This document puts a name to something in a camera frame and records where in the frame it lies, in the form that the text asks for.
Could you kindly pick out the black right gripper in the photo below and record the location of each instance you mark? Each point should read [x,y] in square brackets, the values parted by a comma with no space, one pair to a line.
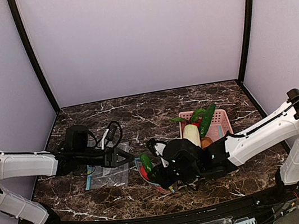
[159,174]

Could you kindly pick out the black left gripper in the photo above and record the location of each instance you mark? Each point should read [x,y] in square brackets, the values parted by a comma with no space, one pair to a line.
[110,157]

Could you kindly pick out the red apple toy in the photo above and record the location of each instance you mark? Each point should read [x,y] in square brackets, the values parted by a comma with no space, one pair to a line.
[143,173]

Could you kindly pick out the clear zip bag blue zipper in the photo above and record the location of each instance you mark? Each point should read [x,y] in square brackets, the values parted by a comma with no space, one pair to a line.
[153,180]

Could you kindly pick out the small green cucumber toy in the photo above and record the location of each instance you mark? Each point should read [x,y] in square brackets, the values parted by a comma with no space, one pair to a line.
[146,162]

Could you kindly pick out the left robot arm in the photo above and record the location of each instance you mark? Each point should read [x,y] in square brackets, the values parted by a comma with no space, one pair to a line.
[73,152]

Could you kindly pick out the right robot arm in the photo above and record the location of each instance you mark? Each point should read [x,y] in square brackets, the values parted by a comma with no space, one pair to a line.
[196,155]

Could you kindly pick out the white radish toy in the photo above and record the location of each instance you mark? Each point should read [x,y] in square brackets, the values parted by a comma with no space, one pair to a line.
[192,134]

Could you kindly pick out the brown potato toy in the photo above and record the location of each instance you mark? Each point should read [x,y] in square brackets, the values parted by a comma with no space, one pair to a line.
[205,142]

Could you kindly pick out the red tomato toy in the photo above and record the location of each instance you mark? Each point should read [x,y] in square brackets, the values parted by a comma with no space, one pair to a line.
[198,123]

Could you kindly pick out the green leaf sprig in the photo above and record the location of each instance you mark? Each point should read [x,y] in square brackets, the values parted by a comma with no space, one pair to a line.
[189,117]

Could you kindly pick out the pink plastic basket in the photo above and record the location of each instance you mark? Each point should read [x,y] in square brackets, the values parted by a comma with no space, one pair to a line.
[220,124]

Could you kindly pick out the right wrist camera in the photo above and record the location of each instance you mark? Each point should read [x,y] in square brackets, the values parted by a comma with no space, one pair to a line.
[156,147]

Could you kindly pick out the black front rail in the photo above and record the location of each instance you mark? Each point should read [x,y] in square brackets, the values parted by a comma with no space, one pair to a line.
[245,206]

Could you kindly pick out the black frame post left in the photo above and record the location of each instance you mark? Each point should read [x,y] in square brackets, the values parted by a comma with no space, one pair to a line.
[31,55]

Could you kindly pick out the black frame post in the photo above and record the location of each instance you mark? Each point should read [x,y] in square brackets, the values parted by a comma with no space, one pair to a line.
[245,41]
[31,55]

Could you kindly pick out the black frame post right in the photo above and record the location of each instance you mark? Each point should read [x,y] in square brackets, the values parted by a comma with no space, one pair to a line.
[245,41]

